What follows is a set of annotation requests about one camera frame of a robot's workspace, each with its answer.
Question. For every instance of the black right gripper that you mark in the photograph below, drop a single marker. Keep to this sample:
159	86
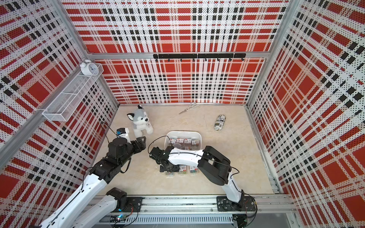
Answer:
175	169

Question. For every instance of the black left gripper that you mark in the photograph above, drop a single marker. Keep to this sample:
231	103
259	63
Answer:
142	145

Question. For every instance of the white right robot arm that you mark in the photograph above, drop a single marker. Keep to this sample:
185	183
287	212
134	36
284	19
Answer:
214	165

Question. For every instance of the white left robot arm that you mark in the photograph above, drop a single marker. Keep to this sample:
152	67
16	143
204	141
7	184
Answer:
71	213

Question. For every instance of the white plastic storage box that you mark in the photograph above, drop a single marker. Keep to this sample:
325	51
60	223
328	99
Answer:
194	136

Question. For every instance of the round clear clip tub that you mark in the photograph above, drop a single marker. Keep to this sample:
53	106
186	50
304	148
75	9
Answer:
177	145

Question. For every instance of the grey white husky plush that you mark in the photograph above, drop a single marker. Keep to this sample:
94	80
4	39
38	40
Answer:
140	122

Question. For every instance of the white alarm clock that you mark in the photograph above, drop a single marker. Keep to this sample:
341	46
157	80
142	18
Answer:
89	68

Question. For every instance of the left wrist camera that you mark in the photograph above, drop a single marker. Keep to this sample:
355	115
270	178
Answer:
123	133

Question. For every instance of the white handled scissors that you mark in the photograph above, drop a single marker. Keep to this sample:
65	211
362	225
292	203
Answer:
192	106

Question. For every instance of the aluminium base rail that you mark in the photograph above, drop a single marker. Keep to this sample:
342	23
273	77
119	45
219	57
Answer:
263	211

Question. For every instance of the white wire mesh shelf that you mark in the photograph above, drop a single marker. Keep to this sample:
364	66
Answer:
65	104

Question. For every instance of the black hook rail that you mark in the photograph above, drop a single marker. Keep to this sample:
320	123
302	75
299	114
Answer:
201	56

